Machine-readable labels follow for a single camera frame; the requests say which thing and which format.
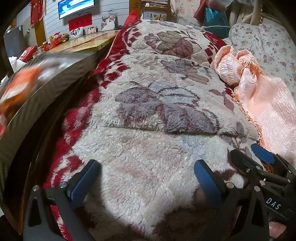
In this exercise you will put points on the yellow top wooden table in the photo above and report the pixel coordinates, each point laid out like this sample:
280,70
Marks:
91,42

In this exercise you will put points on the pink fringed cloth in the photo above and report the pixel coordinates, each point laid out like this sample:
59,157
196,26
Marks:
265,100

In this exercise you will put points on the teal plastic bag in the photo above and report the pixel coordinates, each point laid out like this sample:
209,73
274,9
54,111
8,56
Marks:
216,23

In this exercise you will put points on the red banner sign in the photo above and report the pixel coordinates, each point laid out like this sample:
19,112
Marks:
81,21

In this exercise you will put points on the red snack packet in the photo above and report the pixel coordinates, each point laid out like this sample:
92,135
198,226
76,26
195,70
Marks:
18,91

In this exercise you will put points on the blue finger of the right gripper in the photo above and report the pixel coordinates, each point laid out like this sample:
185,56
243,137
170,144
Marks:
263,154

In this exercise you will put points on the red floral plush blanket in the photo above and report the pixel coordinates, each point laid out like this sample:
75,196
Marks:
151,110

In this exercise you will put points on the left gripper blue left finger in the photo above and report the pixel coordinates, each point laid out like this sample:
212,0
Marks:
80,184

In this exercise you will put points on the wooden shelf chair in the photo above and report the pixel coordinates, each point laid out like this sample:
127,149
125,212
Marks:
159,9

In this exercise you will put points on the striped cardboard tray box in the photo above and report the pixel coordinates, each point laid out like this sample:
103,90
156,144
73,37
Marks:
62,70

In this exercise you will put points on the plush toys on table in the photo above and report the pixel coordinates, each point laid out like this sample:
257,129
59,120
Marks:
58,39

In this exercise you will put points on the red hanging decoration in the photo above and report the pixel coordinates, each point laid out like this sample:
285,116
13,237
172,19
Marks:
37,11

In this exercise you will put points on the person right hand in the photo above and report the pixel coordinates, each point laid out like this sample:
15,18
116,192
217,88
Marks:
276,229

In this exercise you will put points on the wall television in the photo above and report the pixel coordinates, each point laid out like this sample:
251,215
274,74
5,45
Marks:
69,7

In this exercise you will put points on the floral bedsheet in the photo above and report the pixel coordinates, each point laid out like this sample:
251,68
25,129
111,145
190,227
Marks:
272,47

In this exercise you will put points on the framed photo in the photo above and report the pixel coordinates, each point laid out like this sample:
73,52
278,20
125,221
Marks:
76,33

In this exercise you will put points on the red gift box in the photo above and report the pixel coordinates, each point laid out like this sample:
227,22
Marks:
27,55

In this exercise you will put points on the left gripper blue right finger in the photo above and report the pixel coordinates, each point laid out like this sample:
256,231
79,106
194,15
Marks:
211,183

